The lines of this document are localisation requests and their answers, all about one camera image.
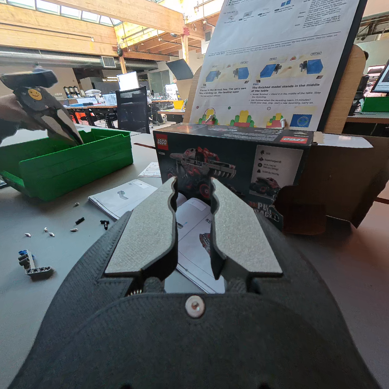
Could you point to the black lego connector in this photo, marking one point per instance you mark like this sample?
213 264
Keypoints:
105 224

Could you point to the black curved panel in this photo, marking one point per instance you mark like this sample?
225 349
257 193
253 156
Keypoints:
179 68

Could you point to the green plastic bin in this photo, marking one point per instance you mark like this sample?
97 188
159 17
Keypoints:
375 105
76 170

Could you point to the person's left forearm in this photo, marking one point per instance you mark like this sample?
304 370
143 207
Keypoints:
6 132

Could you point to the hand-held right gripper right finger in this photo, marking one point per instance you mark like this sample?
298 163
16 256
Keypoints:
243 240

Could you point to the grey desk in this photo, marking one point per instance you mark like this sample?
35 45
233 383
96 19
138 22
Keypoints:
367 117

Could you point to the black lego set box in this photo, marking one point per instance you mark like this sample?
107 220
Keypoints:
170 164

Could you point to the black framed marker sign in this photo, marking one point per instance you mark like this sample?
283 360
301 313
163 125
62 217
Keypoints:
383 79

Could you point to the yellow plastic bin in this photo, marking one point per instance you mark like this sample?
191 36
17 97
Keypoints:
178 105

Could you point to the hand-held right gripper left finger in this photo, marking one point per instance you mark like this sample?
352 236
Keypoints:
142 237

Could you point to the black lego pin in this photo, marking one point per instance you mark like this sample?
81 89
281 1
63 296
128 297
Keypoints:
80 220

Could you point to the white instruction poster board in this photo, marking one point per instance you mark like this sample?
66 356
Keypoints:
273 60

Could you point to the black mesh office chair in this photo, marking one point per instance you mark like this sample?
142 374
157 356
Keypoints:
132 106

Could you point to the long wooden desk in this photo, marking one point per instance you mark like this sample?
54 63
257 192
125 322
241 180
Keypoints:
91 106

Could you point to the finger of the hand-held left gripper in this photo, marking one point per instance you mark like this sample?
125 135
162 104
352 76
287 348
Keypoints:
50 125
66 121

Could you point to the computer monitor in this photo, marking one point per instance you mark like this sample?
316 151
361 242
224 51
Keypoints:
127 80

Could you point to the closed instruction booklet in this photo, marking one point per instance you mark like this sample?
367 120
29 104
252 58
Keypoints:
121 197

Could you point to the white vent grille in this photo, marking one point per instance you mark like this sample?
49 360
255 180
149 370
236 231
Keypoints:
108 61

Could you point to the silver ventilation duct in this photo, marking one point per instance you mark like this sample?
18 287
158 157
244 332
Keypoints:
60 59

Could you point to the person's left hand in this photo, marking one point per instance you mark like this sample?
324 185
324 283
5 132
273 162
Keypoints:
10 109

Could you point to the lego sticker sheet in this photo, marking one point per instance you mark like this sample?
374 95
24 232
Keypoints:
150 170

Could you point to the brown cardboard box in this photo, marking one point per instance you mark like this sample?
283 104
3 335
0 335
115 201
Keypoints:
334 176

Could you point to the open instruction booklet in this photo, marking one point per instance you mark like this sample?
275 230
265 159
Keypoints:
194 243

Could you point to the grey angled lego beam assembly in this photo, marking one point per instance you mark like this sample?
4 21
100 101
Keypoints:
39 269

